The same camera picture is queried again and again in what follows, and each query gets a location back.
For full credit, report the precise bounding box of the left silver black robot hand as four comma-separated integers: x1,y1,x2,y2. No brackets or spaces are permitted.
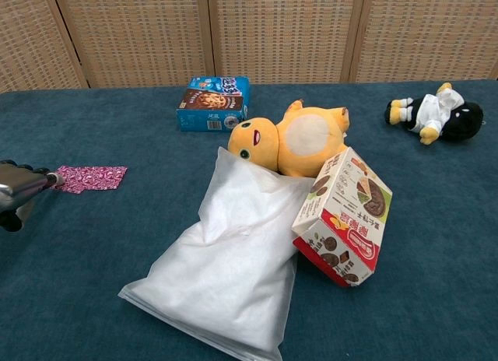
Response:
0,159,65,233

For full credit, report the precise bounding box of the blue chocolate cookie box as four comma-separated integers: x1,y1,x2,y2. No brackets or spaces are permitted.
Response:
175,75,251,133

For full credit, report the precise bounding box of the white plastic bag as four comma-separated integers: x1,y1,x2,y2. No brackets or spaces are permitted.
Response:
117,145,316,361

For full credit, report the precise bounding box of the yellow plush dinosaur toy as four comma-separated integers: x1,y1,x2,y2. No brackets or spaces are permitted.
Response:
227,99,351,178

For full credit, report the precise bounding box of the woven bamboo folding screen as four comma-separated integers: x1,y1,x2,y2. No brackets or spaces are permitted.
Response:
0,0,498,93

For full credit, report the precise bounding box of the white red snack box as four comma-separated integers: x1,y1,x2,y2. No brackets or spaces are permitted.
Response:
290,145,394,288

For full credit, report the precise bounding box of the black penguin plush toy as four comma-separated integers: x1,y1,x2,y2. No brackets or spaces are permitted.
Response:
384,82,486,146

